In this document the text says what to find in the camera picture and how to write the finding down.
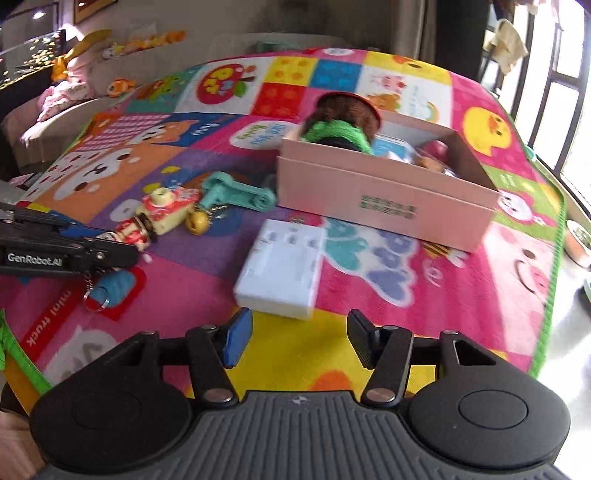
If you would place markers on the blue tissue pack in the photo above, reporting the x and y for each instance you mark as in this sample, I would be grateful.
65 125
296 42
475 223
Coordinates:
390 147

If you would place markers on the white cardboard box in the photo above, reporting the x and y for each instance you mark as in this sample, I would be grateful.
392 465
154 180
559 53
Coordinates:
281 272

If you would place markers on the teal knitted cloth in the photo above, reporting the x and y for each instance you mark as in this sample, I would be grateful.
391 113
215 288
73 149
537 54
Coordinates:
272 47

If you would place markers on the crocheted doll with green sweater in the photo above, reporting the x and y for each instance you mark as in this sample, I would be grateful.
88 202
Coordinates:
339 129

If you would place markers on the glass cabinet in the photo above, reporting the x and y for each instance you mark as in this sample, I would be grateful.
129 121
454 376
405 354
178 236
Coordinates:
32 57

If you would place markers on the framed wall picture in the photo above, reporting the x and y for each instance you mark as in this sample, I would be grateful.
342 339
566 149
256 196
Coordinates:
92 8

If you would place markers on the colourful cartoon play mat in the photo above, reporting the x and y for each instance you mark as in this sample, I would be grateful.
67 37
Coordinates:
194 147

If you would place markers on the pink cloth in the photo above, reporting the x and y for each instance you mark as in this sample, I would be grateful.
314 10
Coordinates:
64 99

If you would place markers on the yellow banana plush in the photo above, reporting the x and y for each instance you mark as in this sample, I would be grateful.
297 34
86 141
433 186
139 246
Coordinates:
83 48

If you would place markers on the beige hanging cloth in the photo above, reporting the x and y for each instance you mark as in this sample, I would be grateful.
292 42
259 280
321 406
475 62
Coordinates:
510 44

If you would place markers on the teal plastic toy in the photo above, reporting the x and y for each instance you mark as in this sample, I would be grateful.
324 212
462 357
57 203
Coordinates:
231 191

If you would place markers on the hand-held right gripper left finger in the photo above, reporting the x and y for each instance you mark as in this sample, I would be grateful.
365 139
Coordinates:
236 337

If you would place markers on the gold bell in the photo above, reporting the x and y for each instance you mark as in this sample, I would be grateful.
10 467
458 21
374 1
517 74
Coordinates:
196 224

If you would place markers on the pink cardboard box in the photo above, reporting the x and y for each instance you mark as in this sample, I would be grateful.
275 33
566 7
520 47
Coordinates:
369 198

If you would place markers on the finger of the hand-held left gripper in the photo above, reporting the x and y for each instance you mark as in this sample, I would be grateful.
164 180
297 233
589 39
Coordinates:
106 256

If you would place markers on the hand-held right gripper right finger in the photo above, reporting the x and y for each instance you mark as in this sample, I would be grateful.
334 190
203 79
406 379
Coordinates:
361 339

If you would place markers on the row of yellow plush toys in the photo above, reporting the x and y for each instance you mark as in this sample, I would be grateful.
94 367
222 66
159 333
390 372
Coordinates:
147 42

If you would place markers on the orange fish plush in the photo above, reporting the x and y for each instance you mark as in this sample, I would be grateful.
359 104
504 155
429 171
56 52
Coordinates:
121 86

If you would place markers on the beige sofa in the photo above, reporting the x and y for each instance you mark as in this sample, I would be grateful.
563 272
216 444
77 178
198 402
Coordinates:
152 64

